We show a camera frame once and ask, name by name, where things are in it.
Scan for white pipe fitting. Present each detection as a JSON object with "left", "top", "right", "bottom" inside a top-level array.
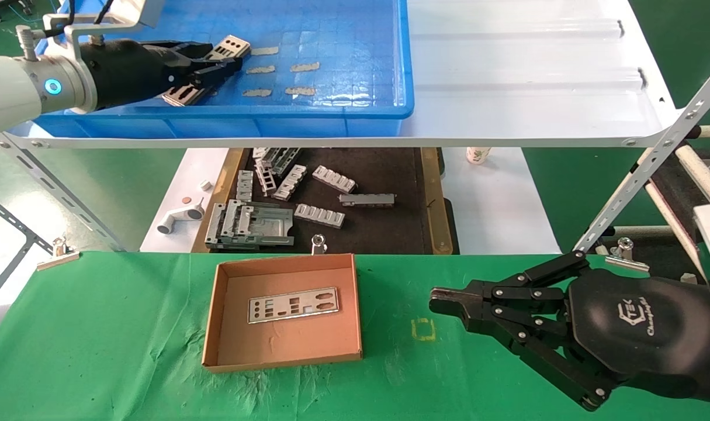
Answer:
[{"left": 156, "top": 198, "right": 205, "bottom": 235}]

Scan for long white rod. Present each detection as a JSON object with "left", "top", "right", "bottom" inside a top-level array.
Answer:
[{"left": 645, "top": 180, "right": 706, "bottom": 275}]

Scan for grey metal bracket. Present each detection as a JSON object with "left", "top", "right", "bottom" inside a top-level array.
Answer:
[
  {"left": 205, "top": 202, "right": 227, "bottom": 246},
  {"left": 222, "top": 199, "right": 254, "bottom": 238}
]

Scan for silver metal IO shield plate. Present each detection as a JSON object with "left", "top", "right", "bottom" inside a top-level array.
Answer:
[
  {"left": 247, "top": 287, "right": 339, "bottom": 324},
  {"left": 162, "top": 35, "right": 251, "bottom": 107}
]

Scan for large grey flat plate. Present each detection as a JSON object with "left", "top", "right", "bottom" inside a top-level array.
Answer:
[{"left": 238, "top": 203, "right": 295, "bottom": 247}]

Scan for grey metal bracket part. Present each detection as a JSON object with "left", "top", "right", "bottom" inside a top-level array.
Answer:
[{"left": 263, "top": 148, "right": 303, "bottom": 176}]

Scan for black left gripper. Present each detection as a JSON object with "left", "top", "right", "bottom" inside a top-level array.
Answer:
[{"left": 80, "top": 38, "right": 244, "bottom": 112}]

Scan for grey perforated angle bar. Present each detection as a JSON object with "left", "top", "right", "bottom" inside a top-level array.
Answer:
[
  {"left": 574, "top": 53, "right": 710, "bottom": 253},
  {"left": 0, "top": 132, "right": 125, "bottom": 253}
]

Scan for green table cloth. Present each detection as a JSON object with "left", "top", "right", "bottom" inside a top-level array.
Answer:
[{"left": 0, "top": 251, "right": 710, "bottom": 421}]

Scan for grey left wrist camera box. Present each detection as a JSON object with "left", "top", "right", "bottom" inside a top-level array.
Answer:
[{"left": 42, "top": 0, "right": 166, "bottom": 49}]

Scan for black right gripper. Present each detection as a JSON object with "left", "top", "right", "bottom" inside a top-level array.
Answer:
[{"left": 429, "top": 250, "right": 710, "bottom": 412}]

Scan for brown cardboard box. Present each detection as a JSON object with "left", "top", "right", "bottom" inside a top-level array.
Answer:
[{"left": 202, "top": 253, "right": 363, "bottom": 373}]

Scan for grey ladder shaped part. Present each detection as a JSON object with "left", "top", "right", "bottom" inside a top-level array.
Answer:
[{"left": 255, "top": 159, "right": 277, "bottom": 196}]

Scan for white metal shelf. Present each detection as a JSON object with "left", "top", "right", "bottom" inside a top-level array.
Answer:
[{"left": 0, "top": 0, "right": 680, "bottom": 149}]

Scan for black mat wooden frame tray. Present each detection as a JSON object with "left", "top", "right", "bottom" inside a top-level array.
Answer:
[{"left": 192, "top": 148, "right": 460, "bottom": 256}]

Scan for grey ribbed metal part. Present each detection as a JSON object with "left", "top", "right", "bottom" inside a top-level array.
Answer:
[
  {"left": 272, "top": 164, "right": 307, "bottom": 202},
  {"left": 312, "top": 165, "right": 357, "bottom": 194},
  {"left": 294, "top": 203, "right": 345, "bottom": 229}
]

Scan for dark grey metal bar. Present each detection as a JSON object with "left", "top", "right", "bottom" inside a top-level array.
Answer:
[{"left": 338, "top": 193, "right": 396, "bottom": 208}]

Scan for grey perforated angle frame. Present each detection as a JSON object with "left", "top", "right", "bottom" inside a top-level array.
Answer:
[{"left": 0, "top": 190, "right": 53, "bottom": 312}]

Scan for blue plastic tray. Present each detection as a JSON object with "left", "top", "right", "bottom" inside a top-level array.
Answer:
[{"left": 1, "top": 0, "right": 415, "bottom": 139}]

